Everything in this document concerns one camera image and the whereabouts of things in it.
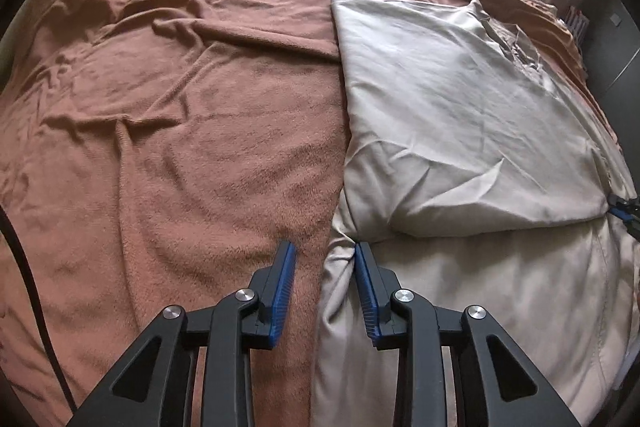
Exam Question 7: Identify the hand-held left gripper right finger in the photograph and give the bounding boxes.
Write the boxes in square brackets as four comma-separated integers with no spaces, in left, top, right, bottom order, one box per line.
[354,242,584,427]

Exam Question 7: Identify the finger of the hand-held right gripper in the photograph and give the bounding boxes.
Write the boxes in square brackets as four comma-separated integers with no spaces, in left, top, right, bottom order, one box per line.
[607,193,640,242]

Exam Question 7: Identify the brown blanket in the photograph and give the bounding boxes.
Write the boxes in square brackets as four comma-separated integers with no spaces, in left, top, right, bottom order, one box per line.
[0,0,626,427]

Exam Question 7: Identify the black cable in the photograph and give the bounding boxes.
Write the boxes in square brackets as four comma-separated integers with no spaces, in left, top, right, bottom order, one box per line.
[0,206,78,410]

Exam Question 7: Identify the beige pants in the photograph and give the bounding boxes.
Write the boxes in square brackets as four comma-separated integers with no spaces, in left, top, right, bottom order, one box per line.
[310,0,632,427]

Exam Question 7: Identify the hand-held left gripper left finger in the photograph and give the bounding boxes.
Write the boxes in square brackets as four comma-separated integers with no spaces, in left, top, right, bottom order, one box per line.
[65,240,299,427]

